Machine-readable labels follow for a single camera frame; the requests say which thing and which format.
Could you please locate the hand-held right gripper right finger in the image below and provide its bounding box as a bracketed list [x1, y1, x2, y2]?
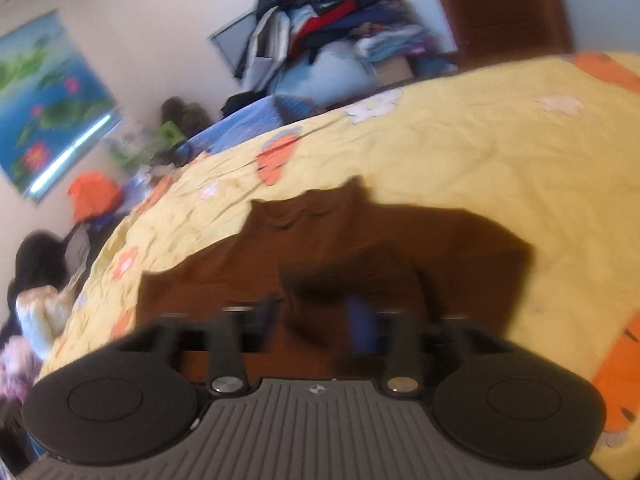
[344, 294, 512, 402]

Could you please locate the blue striped blanket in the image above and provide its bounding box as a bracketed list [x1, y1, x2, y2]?
[184, 91, 323, 162]

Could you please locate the grey framed panel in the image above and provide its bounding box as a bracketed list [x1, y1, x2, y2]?
[208, 10, 262, 80]

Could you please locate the orange cloth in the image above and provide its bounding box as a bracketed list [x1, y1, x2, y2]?
[67, 172, 125, 224]

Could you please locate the lotus pond wall poster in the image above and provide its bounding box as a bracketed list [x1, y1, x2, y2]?
[0, 10, 124, 204]

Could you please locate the green box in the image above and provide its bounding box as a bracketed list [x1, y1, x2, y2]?
[157, 122, 184, 149]

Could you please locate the dark plush item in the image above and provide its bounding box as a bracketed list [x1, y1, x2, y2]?
[160, 97, 214, 137]

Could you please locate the pile of clothes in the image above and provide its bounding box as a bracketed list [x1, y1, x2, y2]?
[235, 0, 458, 96]

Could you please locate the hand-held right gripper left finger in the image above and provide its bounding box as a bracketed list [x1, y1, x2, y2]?
[120, 296, 284, 402]

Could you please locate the brown wooden door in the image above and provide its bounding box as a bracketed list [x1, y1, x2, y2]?
[421, 0, 577, 70]

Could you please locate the pink cloth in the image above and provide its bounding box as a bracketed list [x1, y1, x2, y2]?
[0, 336, 42, 403]

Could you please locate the light blue bag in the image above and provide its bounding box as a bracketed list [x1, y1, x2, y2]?
[274, 41, 382, 110]

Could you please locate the yellow printed bed sheet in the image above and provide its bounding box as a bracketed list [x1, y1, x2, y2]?
[37, 51, 640, 480]

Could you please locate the brown garment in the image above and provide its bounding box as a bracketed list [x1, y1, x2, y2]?
[137, 175, 537, 382]

